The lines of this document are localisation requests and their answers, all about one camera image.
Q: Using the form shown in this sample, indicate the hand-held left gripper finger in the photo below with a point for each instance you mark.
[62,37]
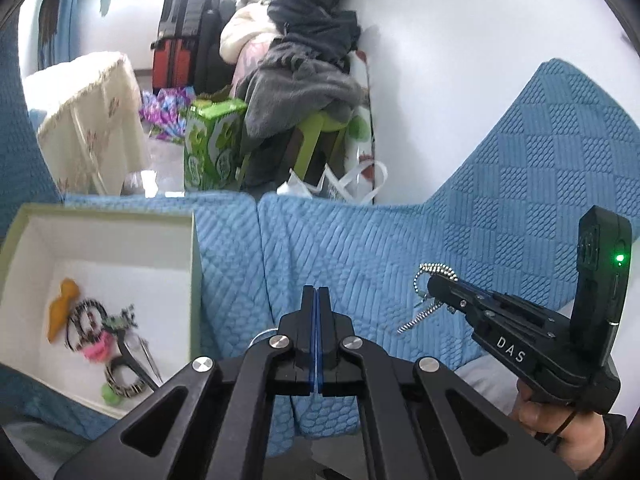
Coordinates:
[321,320]
[312,320]

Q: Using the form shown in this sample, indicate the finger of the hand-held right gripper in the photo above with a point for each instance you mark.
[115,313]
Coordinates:
[447,292]

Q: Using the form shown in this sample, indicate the green round brooch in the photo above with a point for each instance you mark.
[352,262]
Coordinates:
[120,320]

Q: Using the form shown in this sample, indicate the black beige woven bangle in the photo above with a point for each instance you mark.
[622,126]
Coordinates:
[117,389]
[75,310]

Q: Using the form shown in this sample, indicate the pale green cardboard box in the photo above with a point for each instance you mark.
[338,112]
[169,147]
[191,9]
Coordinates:
[115,240]

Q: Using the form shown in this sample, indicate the orange wooden gourd figure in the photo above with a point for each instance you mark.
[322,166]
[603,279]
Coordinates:
[62,305]

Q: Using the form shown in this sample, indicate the person's right forearm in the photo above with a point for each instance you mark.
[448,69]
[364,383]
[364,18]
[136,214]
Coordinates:
[607,450]

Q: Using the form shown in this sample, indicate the person's right hand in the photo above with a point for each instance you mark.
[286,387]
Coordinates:
[555,432]

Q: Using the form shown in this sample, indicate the blue textured blanket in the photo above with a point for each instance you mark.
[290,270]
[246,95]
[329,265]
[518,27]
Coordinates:
[350,250]

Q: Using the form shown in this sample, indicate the blue waffle sofa cover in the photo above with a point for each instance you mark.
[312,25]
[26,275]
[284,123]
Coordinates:
[540,160]

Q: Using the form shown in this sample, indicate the green plastic stool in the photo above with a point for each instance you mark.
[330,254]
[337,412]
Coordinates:
[315,135]

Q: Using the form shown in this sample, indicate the green printed carton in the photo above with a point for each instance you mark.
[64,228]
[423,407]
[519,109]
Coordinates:
[210,145]

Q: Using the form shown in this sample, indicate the purple shiny wrapper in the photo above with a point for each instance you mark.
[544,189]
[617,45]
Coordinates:
[165,115]

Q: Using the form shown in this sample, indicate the pink garment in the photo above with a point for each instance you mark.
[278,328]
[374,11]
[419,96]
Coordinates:
[252,65]

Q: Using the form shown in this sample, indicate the black suitcase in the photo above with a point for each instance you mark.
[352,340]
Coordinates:
[210,45]

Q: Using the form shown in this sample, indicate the dark grey garment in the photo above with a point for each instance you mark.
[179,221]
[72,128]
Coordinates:
[315,25]

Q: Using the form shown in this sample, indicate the cream coat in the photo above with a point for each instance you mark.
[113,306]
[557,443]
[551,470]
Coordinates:
[245,30]

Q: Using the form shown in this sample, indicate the red suitcase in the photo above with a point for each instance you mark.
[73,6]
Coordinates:
[172,55]

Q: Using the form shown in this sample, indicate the cream lace covered chair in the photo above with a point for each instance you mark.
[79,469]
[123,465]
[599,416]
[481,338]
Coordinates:
[85,120]

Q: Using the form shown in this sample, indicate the light blue curtain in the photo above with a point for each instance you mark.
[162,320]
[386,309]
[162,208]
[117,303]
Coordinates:
[70,15]

